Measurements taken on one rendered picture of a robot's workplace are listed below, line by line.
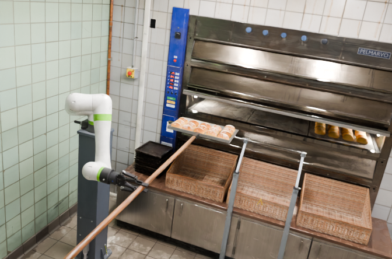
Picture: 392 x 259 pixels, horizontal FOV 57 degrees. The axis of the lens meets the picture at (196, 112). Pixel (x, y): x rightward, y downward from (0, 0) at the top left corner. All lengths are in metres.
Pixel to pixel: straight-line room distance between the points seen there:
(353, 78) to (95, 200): 2.33
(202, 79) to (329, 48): 1.16
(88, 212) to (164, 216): 0.73
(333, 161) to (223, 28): 1.56
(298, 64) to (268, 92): 0.36
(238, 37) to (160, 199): 1.65
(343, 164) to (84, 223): 2.29
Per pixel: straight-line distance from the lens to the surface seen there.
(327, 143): 3.44
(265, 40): 3.30
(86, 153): 2.92
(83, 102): 2.37
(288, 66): 3.29
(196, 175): 3.64
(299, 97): 3.33
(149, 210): 3.54
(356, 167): 3.52
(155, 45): 3.61
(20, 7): 2.91
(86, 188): 3.05
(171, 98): 3.60
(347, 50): 3.28
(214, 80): 3.44
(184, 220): 3.43
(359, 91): 3.33
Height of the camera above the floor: 2.28
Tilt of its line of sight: 18 degrees down
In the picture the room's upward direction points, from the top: 7 degrees clockwise
